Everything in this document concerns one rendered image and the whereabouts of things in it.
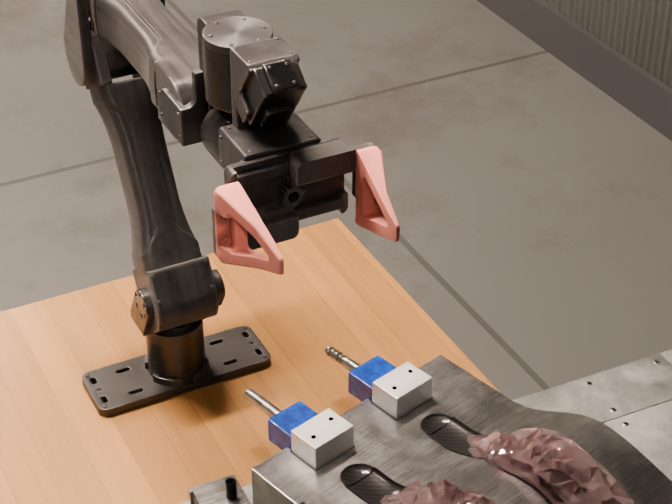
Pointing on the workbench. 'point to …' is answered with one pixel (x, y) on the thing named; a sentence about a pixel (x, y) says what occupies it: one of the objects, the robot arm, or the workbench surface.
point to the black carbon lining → (444, 434)
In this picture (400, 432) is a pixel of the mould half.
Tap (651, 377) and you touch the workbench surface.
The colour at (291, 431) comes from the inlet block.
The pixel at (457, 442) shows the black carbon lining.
